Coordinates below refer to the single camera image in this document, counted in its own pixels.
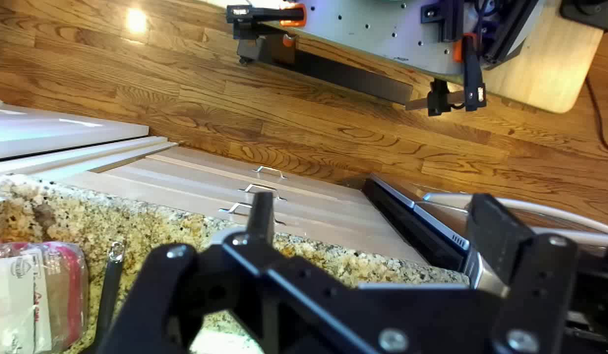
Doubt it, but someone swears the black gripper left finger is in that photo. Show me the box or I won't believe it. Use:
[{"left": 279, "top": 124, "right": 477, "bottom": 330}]
[{"left": 245, "top": 193, "right": 275, "bottom": 244}]

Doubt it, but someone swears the red plastic food package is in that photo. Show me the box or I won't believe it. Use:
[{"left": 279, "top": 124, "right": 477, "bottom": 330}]
[{"left": 0, "top": 242, "right": 88, "bottom": 354}]

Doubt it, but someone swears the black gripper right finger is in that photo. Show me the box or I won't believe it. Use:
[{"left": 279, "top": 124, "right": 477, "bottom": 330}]
[{"left": 466, "top": 193, "right": 532, "bottom": 285}]

